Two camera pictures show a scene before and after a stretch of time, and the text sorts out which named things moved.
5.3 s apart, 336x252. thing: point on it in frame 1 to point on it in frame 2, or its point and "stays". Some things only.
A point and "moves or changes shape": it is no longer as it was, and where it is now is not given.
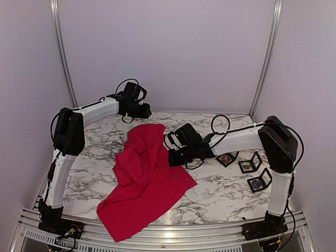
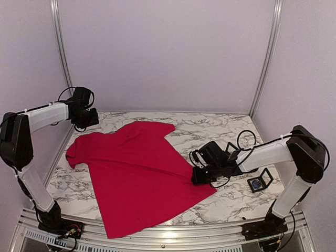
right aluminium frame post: (277, 6) stays
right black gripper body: (180, 159) to (203, 178)
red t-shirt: (148, 179) moves or changes shape
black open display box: (261, 182) stays
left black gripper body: (138, 113) to (86, 119)
